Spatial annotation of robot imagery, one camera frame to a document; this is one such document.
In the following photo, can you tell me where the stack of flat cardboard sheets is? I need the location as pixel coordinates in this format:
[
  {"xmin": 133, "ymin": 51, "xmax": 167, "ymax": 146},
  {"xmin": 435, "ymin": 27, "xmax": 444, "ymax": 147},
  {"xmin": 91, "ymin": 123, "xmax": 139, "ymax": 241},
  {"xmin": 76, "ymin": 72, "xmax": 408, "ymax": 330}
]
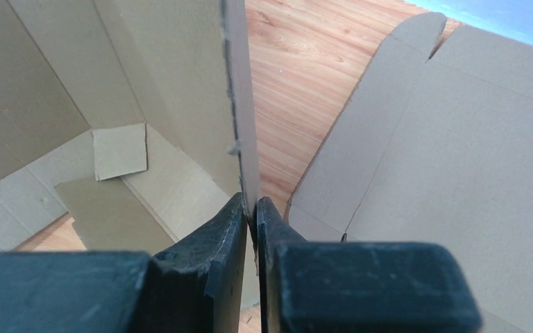
[{"xmin": 287, "ymin": 12, "xmax": 533, "ymax": 332}]

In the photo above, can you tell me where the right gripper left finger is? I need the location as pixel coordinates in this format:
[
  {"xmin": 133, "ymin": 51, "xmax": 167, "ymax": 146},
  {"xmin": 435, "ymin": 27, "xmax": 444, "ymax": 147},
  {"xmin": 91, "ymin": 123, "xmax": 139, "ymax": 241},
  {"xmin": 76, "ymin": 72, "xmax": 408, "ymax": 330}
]
[{"xmin": 0, "ymin": 194, "xmax": 246, "ymax": 332}]

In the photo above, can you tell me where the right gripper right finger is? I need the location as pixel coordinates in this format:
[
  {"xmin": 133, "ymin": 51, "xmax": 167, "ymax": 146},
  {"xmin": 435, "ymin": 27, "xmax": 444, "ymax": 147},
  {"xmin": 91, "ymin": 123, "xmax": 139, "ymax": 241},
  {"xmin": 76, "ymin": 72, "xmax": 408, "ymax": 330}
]
[{"xmin": 255, "ymin": 197, "xmax": 483, "ymax": 332}]

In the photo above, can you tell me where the cardboard box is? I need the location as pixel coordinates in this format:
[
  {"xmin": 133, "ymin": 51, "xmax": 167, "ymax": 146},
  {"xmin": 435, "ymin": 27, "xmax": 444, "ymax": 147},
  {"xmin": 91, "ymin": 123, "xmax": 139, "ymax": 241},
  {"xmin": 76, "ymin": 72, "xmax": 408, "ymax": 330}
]
[{"xmin": 0, "ymin": 0, "xmax": 262, "ymax": 309}]

